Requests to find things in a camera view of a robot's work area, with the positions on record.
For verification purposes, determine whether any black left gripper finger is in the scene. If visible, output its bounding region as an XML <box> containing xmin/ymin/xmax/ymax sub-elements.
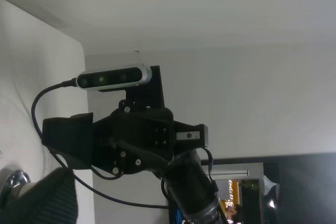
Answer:
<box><xmin>1</xmin><ymin>167</ymin><xmax>79</xmax><ymax>223</ymax></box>

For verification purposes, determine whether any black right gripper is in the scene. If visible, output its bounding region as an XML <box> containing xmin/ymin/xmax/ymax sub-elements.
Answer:
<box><xmin>42</xmin><ymin>100</ymin><xmax>208</xmax><ymax>175</ymax></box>

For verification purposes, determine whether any stainless steel teapot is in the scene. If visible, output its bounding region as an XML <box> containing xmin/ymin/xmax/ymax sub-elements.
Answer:
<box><xmin>1</xmin><ymin>169</ymin><xmax>31</xmax><ymax>209</ymax></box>

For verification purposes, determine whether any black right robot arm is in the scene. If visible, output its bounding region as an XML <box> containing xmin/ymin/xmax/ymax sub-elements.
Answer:
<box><xmin>42</xmin><ymin>100</ymin><xmax>219</xmax><ymax>223</ymax></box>

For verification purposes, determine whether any dark monitor screen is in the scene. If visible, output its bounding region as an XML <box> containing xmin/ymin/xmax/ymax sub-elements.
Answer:
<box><xmin>214</xmin><ymin>153</ymin><xmax>335</xmax><ymax>223</ymax></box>

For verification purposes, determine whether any black right camera cable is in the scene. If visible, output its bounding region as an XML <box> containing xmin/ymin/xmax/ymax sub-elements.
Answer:
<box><xmin>30</xmin><ymin>78</ymin><xmax>170</xmax><ymax>209</ymax></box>

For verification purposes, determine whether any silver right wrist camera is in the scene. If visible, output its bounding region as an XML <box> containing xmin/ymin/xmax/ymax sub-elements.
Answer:
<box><xmin>76</xmin><ymin>63</ymin><xmax>152</xmax><ymax>91</ymax></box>

